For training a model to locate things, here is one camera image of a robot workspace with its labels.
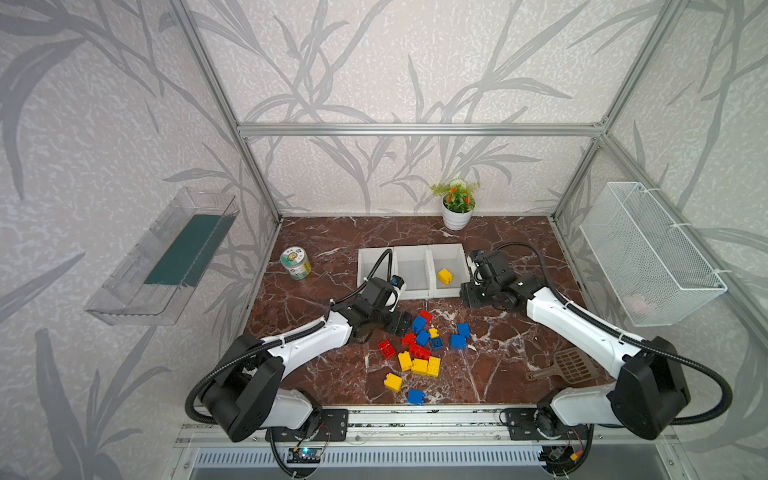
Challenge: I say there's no yellow lego pair brick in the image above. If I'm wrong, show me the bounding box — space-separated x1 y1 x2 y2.
411 356 441 378

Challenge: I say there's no right white bin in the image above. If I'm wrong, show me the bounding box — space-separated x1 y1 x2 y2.
429 243 470 298

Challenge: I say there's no pink object in basket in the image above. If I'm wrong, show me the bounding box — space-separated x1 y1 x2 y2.
621 294 651 316

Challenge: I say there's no blue lego brick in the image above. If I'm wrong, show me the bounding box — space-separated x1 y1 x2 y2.
411 315 427 334

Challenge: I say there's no green label tin can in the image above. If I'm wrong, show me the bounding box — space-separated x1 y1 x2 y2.
280 246 311 281

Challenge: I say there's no potted plant white pot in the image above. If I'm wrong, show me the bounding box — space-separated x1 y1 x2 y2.
430 178 480 231

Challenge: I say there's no left white bin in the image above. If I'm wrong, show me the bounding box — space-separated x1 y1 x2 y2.
357 247 397 286

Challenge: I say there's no clear plastic wall shelf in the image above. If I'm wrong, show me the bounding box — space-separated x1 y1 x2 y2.
85 187 240 326

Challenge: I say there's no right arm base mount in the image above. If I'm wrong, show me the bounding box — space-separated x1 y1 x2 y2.
498 406 589 443

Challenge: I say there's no middle white bin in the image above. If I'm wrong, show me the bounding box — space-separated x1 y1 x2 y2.
393 245 431 300

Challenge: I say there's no brown slotted spatula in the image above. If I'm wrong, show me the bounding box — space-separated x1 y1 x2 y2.
525 348 599 385

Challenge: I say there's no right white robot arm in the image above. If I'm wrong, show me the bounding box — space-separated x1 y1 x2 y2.
460 248 734 440

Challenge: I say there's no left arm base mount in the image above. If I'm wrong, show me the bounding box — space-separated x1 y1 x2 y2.
265 408 350 443

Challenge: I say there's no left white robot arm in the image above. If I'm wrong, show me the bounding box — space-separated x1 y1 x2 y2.
184 275 410 442

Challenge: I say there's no yellow lego tall brick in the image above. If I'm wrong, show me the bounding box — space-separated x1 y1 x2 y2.
397 351 413 372

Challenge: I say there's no white wire mesh basket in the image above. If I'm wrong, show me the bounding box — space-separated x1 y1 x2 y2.
580 182 728 327

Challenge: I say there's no white bin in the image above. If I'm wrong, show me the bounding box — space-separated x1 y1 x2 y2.
429 243 470 298
357 247 397 286
393 245 431 300

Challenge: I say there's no dark blue lego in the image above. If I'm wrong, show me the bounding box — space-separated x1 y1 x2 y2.
430 337 444 352

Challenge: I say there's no yellow lego front left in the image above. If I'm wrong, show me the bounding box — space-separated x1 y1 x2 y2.
383 373 403 392

